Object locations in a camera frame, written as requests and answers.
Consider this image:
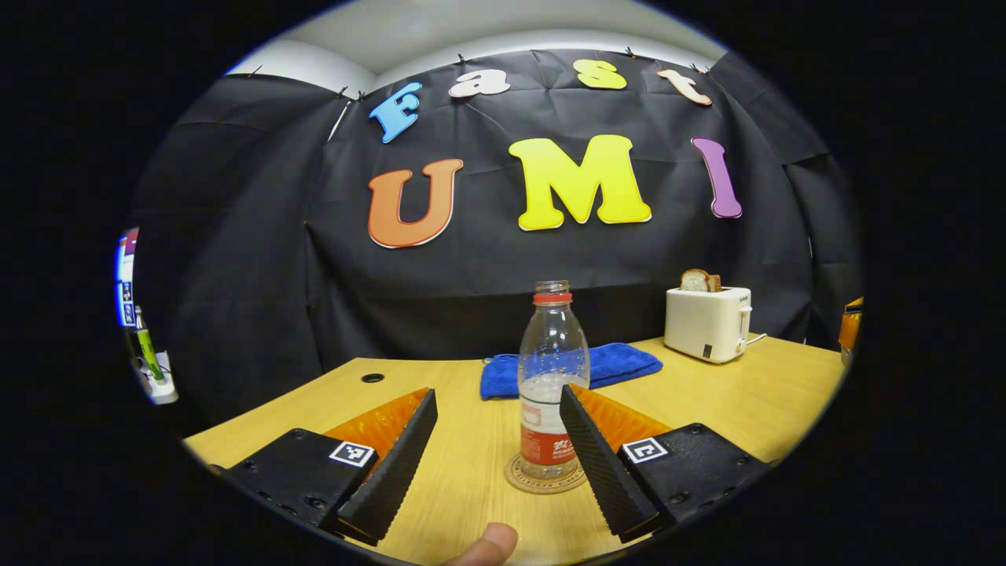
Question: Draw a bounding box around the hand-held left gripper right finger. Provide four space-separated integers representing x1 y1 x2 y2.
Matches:
560 384 775 545

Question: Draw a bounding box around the white toaster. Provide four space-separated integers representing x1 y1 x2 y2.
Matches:
664 286 753 364

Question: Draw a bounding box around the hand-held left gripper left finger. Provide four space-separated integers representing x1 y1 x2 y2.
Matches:
208 387 439 547

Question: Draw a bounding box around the clear plastic water bottle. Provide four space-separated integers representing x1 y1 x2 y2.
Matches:
517 281 591 481

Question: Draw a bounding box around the round cork coaster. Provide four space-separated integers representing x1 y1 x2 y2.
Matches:
505 452 589 494

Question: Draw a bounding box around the computer monitor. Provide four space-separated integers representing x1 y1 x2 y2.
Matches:
115 228 141 329

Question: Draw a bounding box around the blue folded towel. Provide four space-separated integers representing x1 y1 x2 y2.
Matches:
480 342 664 401

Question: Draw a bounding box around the green drink bottle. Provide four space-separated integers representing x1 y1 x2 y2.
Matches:
134 307 166 384

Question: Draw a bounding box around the black backdrop cloth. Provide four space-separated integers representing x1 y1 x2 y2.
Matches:
130 49 864 429

